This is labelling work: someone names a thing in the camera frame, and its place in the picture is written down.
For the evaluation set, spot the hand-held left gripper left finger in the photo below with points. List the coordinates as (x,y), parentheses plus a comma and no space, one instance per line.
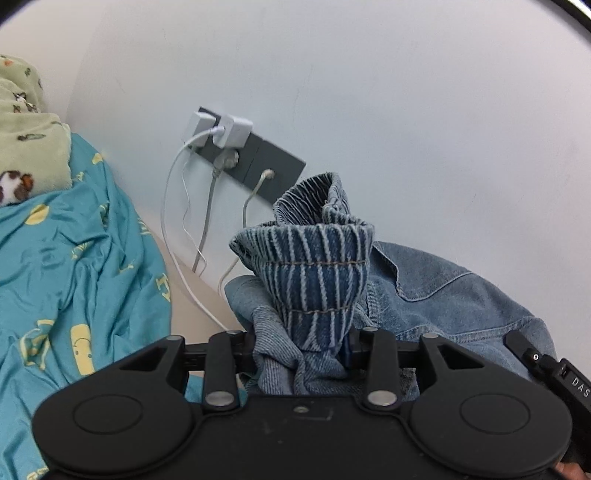
(221,355)

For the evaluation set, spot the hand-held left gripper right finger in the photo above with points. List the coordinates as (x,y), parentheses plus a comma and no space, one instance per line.
(381,355)

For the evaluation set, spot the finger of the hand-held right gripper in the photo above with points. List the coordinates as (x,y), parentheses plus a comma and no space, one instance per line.
(524,348)

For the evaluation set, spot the light blue denim jacket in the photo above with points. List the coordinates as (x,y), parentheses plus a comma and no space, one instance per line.
(452,304)

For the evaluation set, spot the striped denim garment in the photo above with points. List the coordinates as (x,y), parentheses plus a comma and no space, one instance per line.
(314,272)

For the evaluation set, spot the beige mattress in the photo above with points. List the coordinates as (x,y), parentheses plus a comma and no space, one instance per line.
(184,277)

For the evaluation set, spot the teal printed bed sheet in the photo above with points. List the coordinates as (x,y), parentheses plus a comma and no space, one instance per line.
(78,286)

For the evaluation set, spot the grey power plug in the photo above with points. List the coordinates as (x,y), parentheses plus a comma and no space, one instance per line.
(226,161)

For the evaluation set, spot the white charger adapter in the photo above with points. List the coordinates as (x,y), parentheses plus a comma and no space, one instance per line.
(235,131)
(202,127)

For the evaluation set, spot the green printed fleece blanket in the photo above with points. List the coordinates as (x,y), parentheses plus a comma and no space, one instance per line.
(27,138)

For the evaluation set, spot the grey wall socket panel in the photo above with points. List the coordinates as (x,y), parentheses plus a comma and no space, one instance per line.
(272,161)

